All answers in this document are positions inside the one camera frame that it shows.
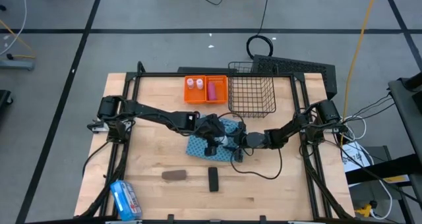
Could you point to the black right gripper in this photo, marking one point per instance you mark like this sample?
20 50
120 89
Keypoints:
242 141

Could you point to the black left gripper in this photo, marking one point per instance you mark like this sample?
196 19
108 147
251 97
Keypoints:
212 126

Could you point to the blue patterned cloth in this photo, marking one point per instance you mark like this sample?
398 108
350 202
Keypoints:
198 148

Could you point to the black bandage roll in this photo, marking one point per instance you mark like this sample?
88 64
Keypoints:
213 179

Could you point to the pink bandage roll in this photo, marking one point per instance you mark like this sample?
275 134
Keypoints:
212 91

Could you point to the brown bandage roll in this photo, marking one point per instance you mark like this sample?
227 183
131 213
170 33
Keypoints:
173 175

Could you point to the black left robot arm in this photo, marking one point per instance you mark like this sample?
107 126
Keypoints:
158 115

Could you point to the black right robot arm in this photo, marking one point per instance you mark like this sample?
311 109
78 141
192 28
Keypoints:
290 128

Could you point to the black perforated metal case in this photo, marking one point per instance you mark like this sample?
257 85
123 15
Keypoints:
296 66

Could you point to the blue first aid kit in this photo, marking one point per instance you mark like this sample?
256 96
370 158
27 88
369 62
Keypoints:
126 201

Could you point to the white printed sheet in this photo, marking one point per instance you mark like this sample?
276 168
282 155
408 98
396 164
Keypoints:
352 156

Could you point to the yellow plug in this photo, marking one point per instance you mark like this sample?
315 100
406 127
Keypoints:
364 212

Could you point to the black side desk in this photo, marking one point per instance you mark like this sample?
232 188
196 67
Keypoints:
403 112

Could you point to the grey metal floor base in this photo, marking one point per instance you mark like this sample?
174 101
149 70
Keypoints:
16 65

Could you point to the black clamp bracket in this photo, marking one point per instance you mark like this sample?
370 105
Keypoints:
170 217
262 218

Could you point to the black metal table frame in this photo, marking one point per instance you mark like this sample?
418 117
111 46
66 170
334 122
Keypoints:
158 75

